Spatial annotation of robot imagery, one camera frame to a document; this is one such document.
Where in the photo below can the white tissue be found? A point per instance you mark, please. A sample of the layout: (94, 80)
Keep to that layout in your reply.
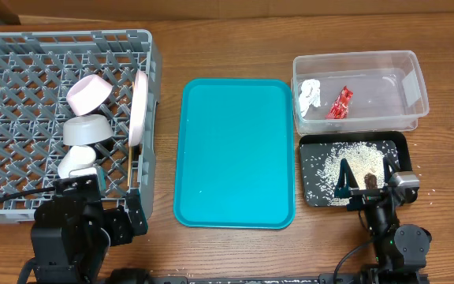
(310, 95)

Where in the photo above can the grey dish rack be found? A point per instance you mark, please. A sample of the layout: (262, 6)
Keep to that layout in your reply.
(37, 69)

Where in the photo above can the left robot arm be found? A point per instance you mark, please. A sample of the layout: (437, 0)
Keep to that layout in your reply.
(72, 232)

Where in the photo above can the black waste tray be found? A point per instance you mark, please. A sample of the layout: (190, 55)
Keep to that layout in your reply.
(397, 138)

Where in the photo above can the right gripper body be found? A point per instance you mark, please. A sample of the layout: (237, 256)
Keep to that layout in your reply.
(366, 199)

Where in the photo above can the grey bowl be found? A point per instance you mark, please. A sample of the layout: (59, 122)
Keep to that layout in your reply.
(87, 129)

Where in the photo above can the teal plastic tray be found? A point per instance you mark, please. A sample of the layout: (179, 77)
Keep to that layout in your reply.
(235, 155)

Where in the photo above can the brown food scrap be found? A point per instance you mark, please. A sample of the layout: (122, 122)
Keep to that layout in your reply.
(371, 181)

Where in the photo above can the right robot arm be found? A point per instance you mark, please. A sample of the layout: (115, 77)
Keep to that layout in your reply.
(400, 250)

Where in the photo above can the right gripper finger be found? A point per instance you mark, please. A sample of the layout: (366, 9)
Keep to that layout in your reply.
(391, 171)
(346, 183)

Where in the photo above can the wooden chopstick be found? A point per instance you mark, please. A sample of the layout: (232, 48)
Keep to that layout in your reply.
(130, 151)

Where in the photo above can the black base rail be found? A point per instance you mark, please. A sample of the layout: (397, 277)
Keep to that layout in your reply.
(250, 280)

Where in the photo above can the white paper cup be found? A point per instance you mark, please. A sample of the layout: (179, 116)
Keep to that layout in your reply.
(78, 157)

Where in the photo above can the large white plate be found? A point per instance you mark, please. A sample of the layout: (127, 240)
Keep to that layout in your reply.
(138, 109)

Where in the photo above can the clear plastic bin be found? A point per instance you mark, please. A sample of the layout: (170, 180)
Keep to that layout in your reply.
(389, 91)

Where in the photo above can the red snack wrapper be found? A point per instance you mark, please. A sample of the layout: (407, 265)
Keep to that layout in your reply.
(339, 109)

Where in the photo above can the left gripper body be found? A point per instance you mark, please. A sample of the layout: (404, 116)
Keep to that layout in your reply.
(118, 230)

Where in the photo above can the pile of white rice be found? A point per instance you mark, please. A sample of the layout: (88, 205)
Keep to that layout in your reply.
(320, 165)

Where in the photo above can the small pink bowl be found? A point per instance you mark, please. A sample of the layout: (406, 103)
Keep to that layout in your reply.
(88, 94)

